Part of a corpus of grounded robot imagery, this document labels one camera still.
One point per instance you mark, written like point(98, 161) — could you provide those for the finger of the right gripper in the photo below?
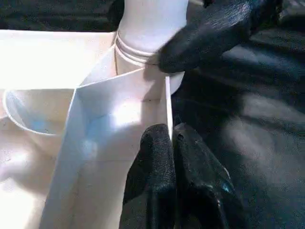
point(202, 40)

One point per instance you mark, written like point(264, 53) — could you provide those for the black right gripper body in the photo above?
point(267, 14)

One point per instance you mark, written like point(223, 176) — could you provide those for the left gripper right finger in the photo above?
point(202, 188)

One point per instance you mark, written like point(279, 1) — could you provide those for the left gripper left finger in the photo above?
point(152, 181)

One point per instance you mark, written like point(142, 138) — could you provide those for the white plastic table leg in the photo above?
point(147, 23)

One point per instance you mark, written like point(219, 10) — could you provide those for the white plastic table top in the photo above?
point(47, 71)

